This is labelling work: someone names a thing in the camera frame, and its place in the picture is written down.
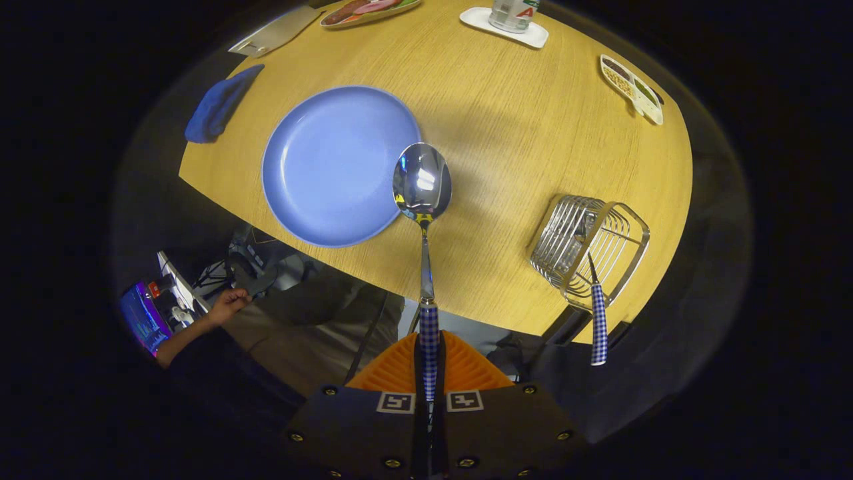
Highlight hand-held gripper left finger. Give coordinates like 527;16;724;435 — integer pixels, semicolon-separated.
283;331;427;480

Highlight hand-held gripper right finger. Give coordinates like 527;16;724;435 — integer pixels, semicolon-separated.
430;330;590;480

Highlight fork with checked handle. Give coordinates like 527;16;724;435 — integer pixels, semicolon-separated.
586;252;609;367

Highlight spoon with checked handle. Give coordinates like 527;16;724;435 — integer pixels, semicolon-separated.
393;142;453;427

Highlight laptop screen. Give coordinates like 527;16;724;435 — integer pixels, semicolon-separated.
120;281;173;354

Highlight blue plate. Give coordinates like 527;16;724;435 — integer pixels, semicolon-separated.
261;85;423;249

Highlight blue folded towel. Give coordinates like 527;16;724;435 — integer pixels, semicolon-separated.
185;64;265;144

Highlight white divided dish of beans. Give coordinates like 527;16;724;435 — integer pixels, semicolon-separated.
599;54;665;126

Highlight white toaster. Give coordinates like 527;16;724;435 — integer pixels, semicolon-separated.
228;5;327;58

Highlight white coaster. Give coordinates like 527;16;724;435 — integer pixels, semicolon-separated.
459;7;550;49

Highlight white plastic bottle green cap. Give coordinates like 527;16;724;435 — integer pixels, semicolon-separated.
488;0;542;33

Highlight brown meat piece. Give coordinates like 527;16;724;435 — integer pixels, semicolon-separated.
325;0;367;24

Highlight grey plate of food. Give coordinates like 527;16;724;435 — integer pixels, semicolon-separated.
320;0;422;29

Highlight black table bracket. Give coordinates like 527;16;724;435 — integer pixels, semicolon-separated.
543;308;592;346

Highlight metal wire cutlery basket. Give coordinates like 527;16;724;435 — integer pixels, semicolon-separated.
530;194;651;314

